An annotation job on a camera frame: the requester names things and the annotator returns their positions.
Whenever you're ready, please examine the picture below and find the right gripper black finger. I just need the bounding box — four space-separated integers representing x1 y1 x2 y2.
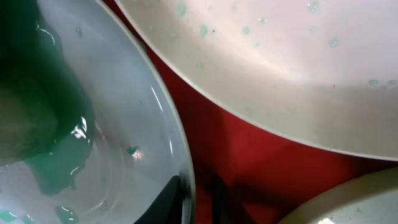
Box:
134 175 183 224

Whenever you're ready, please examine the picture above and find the light blue plate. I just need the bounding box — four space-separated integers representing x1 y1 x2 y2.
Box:
1 1 195 224
279 167 397 224

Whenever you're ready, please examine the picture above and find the green yellow scrub sponge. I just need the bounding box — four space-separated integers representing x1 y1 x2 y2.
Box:
1 0 94 166

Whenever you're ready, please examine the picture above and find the white plate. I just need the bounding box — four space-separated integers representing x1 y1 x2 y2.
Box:
117 0 397 161

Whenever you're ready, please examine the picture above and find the red serving tray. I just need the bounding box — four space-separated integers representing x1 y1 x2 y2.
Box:
108 1 397 223

